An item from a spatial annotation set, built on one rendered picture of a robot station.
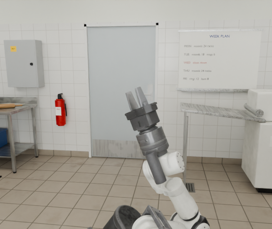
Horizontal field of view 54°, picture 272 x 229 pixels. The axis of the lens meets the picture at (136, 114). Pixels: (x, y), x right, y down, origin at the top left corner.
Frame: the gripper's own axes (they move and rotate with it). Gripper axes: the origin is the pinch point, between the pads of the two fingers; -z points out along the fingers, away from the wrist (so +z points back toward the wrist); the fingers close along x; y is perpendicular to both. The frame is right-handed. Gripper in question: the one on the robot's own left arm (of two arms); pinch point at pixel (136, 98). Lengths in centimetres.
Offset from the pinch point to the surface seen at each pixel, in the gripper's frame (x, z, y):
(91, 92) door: -278, -50, -186
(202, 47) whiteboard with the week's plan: -130, -48, -286
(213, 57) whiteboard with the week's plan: -124, -29, -294
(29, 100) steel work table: -348, -73, -119
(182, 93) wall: -175, 3, -264
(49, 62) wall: -306, -116, -152
